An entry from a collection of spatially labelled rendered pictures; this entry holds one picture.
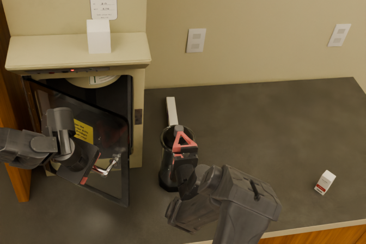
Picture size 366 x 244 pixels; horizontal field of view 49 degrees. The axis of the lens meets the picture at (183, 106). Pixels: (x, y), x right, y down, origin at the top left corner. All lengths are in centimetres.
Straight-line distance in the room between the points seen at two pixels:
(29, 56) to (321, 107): 125
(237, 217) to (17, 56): 62
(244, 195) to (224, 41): 115
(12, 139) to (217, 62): 105
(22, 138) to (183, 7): 85
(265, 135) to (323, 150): 22
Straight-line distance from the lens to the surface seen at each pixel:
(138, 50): 96
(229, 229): 56
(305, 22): 174
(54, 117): 95
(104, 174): 109
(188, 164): 109
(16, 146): 88
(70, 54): 95
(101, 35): 92
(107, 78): 115
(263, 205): 57
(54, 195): 139
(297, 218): 142
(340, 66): 201
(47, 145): 89
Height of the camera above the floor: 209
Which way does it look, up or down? 45 degrees down
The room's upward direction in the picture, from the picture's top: 7 degrees clockwise
